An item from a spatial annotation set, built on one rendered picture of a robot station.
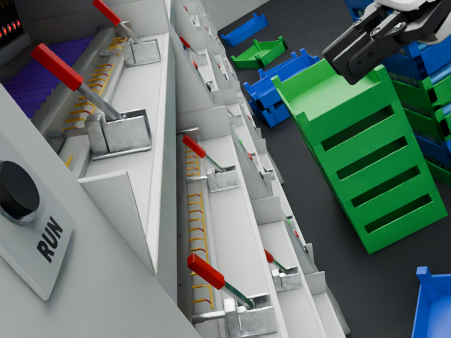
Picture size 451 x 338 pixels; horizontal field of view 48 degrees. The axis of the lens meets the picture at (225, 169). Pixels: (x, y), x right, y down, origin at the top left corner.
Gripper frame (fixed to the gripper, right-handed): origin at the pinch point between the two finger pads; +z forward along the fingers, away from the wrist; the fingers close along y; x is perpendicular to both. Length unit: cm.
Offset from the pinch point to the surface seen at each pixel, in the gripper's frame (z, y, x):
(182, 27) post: 20, 100, 0
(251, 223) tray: 19.6, 1.8, -8.4
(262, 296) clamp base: 19.2, -13.6, -6.1
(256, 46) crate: 11, 261, -59
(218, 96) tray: 17.6, 39.7, -5.1
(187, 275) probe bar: 24.4, -9.0, -2.6
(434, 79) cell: -16, 53, -37
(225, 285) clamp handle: 20.2, -14.6, -2.3
